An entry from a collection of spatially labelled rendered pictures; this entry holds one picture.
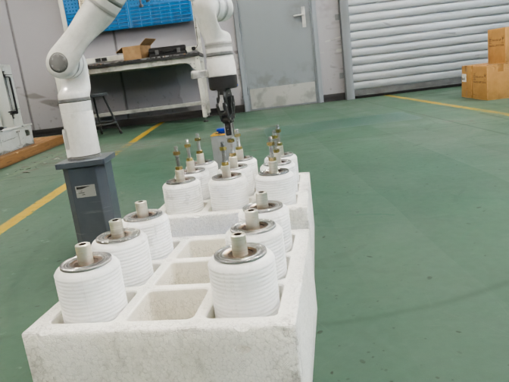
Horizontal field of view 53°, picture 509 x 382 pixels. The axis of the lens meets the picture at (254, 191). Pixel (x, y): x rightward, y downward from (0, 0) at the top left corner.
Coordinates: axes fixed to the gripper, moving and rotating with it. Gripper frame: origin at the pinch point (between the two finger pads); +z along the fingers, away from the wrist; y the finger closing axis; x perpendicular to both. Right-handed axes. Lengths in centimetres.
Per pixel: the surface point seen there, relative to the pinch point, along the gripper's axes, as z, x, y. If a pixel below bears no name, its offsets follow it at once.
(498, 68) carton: 9, -162, 346
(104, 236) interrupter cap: 10, 11, -55
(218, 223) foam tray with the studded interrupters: 19.7, 1.1, -19.5
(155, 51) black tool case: -47, 171, 426
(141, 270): 16, 5, -57
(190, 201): 14.8, 8.4, -16.0
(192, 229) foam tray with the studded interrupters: 20.7, 7.8, -19.8
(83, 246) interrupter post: 7, 8, -67
